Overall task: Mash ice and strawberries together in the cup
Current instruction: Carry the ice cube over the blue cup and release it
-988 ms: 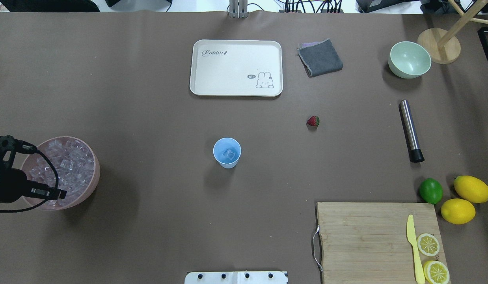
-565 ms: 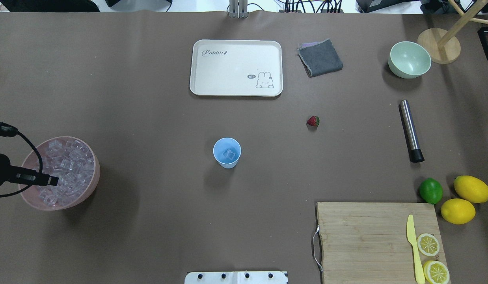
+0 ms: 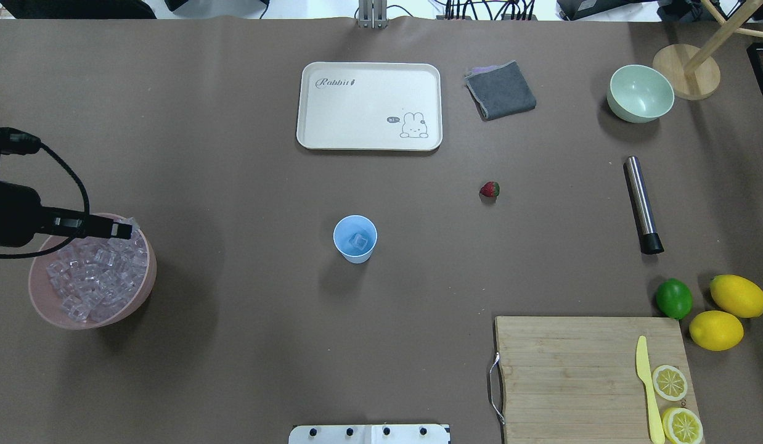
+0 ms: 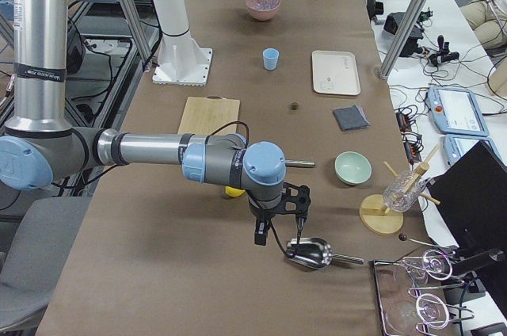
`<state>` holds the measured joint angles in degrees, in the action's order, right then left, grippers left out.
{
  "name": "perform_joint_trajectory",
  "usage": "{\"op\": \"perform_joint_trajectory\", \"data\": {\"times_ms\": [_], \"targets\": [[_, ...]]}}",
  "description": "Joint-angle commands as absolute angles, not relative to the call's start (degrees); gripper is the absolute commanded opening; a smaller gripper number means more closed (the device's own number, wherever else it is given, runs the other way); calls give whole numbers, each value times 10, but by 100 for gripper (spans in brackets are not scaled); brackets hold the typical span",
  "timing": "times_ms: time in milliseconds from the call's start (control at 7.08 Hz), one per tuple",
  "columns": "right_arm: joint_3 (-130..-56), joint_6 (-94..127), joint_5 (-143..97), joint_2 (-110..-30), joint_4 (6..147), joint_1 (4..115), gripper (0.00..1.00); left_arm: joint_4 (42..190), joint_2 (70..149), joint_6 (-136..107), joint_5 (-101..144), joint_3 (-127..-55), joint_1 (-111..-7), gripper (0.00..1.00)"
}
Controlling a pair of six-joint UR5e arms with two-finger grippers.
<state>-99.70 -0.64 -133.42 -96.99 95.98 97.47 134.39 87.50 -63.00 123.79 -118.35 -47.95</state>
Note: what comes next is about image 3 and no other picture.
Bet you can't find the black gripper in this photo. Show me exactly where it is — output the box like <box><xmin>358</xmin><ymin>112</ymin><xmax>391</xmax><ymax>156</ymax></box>
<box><xmin>0</xmin><ymin>127</ymin><xmax>133</xmax><ymax>247</ymax></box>

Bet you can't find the red strawberry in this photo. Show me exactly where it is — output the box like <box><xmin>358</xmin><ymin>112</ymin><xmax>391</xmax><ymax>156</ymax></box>
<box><xmin>478</xmin><ymin>181</ymin><xmax>500</xmax><ymax>199</ymax></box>

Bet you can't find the pink bowl of ice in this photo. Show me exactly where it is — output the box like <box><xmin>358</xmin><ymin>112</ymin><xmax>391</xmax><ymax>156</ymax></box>
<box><xmin>28</xmin><ymin>213</ymin><xmax>157</xmax><ymax>331</ymax></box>

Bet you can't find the light blue plastic cup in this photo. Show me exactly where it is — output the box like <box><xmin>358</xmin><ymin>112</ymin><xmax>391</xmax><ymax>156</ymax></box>
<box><xmin>333</xmin><ymin>215</ymin><xmax>378</xmax><ymax>264</ymax></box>

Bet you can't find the ice cube in cup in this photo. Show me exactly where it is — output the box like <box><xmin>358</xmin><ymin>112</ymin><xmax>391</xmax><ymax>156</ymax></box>
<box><xmin>347</xmin><ymin>231</ymin><xmax>370</xmax><ymax>255</ymax></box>

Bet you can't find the cream rabbit tray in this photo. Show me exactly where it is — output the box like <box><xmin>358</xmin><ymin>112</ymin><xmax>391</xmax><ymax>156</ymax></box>
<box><xmin>295</xmin><ymin>62</ymin><xmax>443</xmax><ymax>152</ymax></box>

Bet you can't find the grey folded cloth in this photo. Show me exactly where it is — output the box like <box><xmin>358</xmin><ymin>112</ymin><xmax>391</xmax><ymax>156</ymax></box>
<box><xmin>464</xmin><ymin>60</ymin><xmax>537</xmax><ymax>121</ymax></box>

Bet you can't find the wooden cutting board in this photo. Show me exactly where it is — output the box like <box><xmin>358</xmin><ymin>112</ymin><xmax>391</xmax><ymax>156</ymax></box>
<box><xmin>494</xmin><ymin>316</ymin><xmax>692</xmax><ymax>443</ymax></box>

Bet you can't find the mint green bowl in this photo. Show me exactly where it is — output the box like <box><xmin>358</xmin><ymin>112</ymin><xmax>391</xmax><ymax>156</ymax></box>
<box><xmin>606</xmin><ymin>64</ymin><xmax>675</xmax><ymax>123</ymax></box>

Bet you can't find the steel muddler black tip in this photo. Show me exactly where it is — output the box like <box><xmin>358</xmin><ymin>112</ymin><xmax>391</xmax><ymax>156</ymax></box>
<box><xmin>624</xmin><ymin>155</ymin><xmax>665</xmax><ymax>255</ymax></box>

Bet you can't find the yellow plastic knife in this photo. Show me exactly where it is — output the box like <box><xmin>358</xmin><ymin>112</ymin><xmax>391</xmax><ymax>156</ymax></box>
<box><xmin>635</xmin><ymin>335</ymin><xmax>666</xmax><ymax>443</ymax></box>

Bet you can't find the green lime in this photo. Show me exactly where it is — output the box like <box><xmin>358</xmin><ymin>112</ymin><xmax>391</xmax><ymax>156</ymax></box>
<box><xmin>655</xmin><ymin>278</ymin><xmax>693</xmax><ymax>320</ymax></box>

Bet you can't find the lemon half upper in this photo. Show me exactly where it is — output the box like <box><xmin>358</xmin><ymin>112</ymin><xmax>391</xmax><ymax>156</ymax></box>
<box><xmin>652</xmin><ymin>364</ymin><xmax>688</xmax><ymax>402</ymax></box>

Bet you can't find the lemon half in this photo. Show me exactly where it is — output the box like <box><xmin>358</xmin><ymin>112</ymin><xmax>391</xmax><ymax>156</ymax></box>
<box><xmin>661</xmin><ymin>408</ymin><xmax>704</xmax><ymax>443</ymax></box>
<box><xmin>652</xmin><ymin>364</ymin><xmax>688</xmax><ymax>402</ymax></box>

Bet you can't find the wooden glass stand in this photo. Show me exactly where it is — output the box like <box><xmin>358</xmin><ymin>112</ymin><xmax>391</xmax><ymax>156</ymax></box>
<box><xmin>652</xmin><ymin>1</ymin><xmax>763</xmax><ymax>101</ymax></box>

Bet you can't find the lemon half lower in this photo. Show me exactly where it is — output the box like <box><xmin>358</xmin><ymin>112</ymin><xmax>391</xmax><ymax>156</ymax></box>
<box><xmin>661</xmin><ymin>408</ymin><xmax>704</xmax><ymax>443</ymax></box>

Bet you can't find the whole yellow lemon left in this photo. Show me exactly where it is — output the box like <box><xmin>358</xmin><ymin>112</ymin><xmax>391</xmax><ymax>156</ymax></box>
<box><xmin>688</xmin><ymin>310</ymin><xmax>745</xmax><ymax>352</ymax></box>

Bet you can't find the whole yellow lemon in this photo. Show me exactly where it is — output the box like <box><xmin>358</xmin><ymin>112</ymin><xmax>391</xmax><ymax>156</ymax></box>
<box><xmin>709</xmin><ymin>274</ymin><xmax>763</xmax><ymax>318</ymax></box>
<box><xmin>688</xmin><ymin>310</ymin><xmax>745</xmax><ymax>352</ymax></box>

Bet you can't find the whole yellow lemon right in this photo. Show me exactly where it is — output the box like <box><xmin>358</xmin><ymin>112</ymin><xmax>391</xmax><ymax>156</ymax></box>
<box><xmin>709</xmin><ymin>274</ymin><xmax>763</xmax><ymax>318</ymax></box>

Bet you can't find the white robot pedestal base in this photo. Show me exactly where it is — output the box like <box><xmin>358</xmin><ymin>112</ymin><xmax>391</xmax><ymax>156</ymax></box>
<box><xmin>288</xmin><ymin>424</ymin><xmax>452</xmax><ymax>443</ymax></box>

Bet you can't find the aluminium frame post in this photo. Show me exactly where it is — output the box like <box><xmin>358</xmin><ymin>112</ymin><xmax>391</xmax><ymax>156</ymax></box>
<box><xmin>356</xmin><ymin>0</ymin><xmax>389</xmax><ymax>29</ymax></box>

